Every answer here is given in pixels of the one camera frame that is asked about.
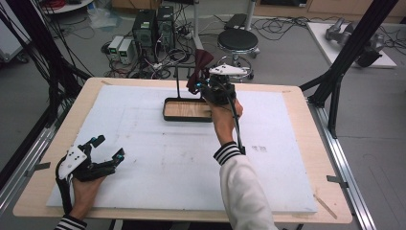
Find white foam board mat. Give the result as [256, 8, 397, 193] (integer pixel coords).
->
[45, 83, 319, 216]

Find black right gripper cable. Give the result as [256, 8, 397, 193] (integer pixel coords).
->
[219, 83, 247, 156]

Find black metal frame stand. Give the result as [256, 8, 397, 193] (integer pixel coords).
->
[0, 0, 94, 128]
[299, 0, 400, 140]

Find clear plastic bag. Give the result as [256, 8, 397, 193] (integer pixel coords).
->
[86, 5, 124, 31]

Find white floor platform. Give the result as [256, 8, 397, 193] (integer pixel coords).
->
[305, 20, 398, 70]

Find white desk leg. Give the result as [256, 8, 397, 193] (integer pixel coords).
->
[191, 0, 208, 62]

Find white bench power supply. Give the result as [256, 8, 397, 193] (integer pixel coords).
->
[106, 34, 125, 62]
[118, 37, 136, 65]

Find grey robot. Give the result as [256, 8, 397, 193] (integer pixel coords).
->
[325, 16, 388, 69]

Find person's right hand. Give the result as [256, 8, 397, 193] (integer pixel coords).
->
[205, 99, 245, 148]

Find tangle of floor cables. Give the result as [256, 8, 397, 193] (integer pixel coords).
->
[100, 6, 200, 81]

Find thin wooden stick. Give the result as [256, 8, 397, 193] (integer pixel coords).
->
[312, 193, 339, 220]

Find white round table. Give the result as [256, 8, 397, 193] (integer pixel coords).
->
[40, 0, 95, 15]

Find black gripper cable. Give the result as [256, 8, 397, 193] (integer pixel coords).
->
[56, 158, 75, 217]
[219, 83, 247, 156]

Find black hook rack wooden tray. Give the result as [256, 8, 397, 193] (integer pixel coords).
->
[162, 64, 221, 124]

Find black round stool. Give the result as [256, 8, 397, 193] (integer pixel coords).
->
[215, 28, 261, 81]

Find metal table clamp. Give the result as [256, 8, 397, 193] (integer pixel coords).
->
[24, 161, 52, 178]
[326, 173, 350, 190]

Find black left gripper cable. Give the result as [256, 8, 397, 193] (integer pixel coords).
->
[56, 158, 75, 217]

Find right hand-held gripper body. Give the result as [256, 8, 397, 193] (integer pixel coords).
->
[200, 62, 249, 107]

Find black computer tower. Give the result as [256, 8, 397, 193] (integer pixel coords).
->
[131, 9, 158, 64]
[155, 5, 176, 53]

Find person's left hand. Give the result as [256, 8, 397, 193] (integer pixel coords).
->
[69, 176, 107, 221]

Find flat black box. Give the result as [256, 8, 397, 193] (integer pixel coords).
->
[224, 12, 249, 31]

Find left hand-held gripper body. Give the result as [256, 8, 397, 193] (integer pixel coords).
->
[58, 143, 118, 184]

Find aluminium rail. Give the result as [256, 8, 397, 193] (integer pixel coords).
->
[306, 97, 378, 230]
[0, 103, 71, 219]

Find dark red striped bow tie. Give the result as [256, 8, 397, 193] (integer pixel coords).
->
[185, 48, 215, 96]

